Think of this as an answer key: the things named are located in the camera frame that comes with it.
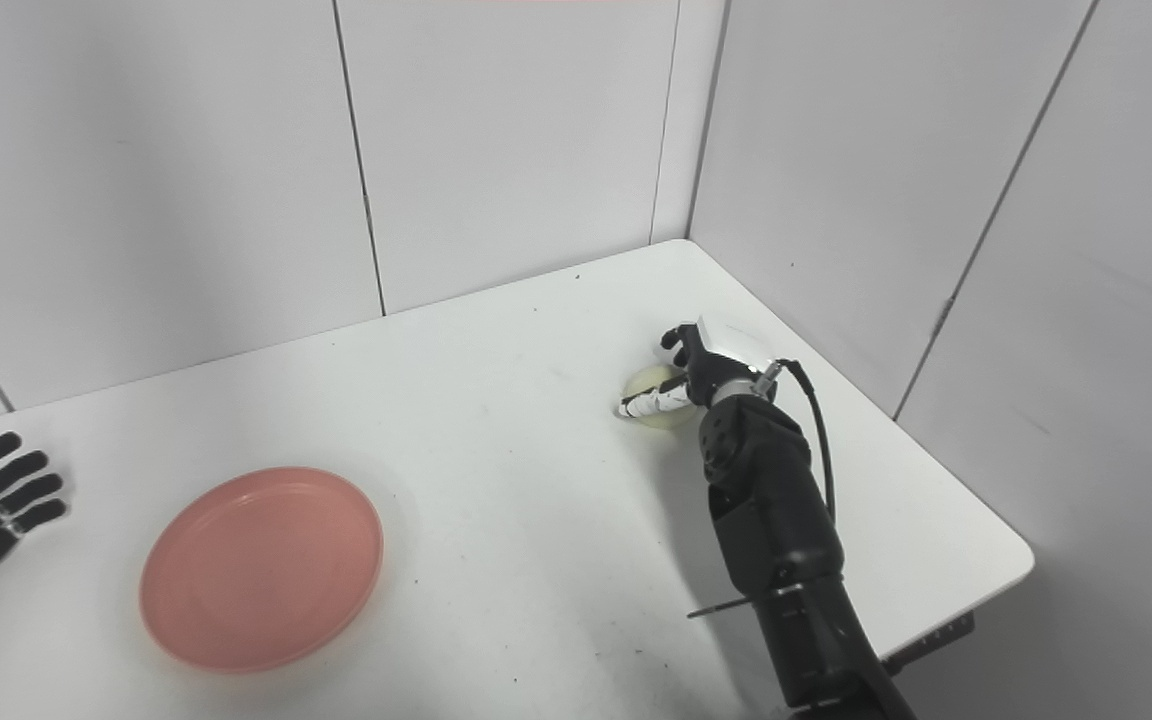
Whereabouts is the cream steamed bun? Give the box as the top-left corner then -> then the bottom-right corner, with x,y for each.
626,364 -> 698,432

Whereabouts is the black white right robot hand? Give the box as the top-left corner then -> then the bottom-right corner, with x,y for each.
618,315 -> 780,421

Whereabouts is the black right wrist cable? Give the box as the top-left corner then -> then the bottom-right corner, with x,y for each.
756,358 -> 838,526

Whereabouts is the pink round plate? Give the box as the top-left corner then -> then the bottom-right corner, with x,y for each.
139,467 -> 385,674

